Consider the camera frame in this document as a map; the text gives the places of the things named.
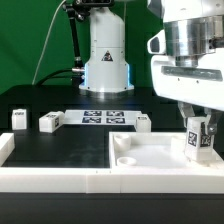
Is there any white marker plate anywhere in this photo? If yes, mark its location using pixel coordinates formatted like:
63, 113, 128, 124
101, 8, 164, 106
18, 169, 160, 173
64, 110, 141, 125

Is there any white U-shaped fence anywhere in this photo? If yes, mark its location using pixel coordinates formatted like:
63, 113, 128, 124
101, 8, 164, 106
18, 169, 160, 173
0, 133, 224, 194

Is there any white cable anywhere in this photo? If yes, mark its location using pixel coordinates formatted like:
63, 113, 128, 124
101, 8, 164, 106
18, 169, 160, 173
31, 0, 68, 86

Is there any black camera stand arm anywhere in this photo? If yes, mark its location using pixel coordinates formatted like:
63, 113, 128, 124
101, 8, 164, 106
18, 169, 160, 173
63, 0, 90, 68

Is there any white square tabletop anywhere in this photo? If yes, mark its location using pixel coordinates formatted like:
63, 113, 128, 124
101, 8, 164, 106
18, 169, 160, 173
109, 132, 215, 169

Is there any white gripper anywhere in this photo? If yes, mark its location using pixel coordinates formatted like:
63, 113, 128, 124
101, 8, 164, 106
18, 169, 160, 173
149, 30, 224, 135

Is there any black cable bundle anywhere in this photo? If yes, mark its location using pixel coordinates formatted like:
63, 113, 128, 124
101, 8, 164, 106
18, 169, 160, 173
34, 68, 84, 87

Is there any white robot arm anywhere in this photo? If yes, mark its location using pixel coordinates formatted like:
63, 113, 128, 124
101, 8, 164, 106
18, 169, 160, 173
80, 0, 224, 135

